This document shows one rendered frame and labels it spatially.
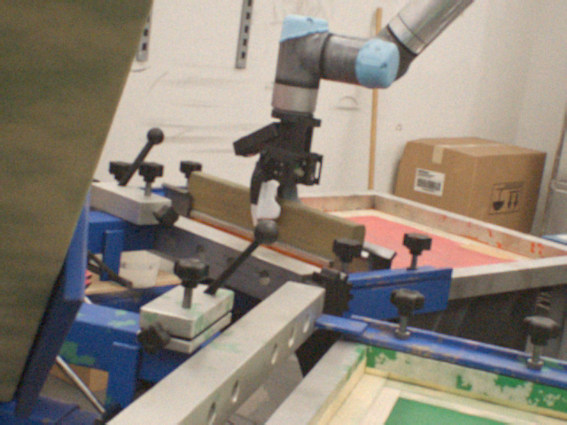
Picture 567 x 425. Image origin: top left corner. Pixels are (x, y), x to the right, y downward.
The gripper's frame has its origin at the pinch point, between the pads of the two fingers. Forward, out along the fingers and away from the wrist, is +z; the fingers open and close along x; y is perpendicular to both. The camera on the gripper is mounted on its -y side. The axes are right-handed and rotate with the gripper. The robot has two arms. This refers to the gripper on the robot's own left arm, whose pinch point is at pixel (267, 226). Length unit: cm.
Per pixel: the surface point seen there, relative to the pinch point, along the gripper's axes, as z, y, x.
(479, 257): 5.2, 12.2, 45.1
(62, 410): 8, 37, -63
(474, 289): 4.4, 29.3, 20.1
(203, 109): 11, -200, 155
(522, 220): 53, -159, 325
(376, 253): -1.1, 22.7, 2.0
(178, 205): 1.3, -20.8, -2.6
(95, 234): -1.5, 3.1, -37.3
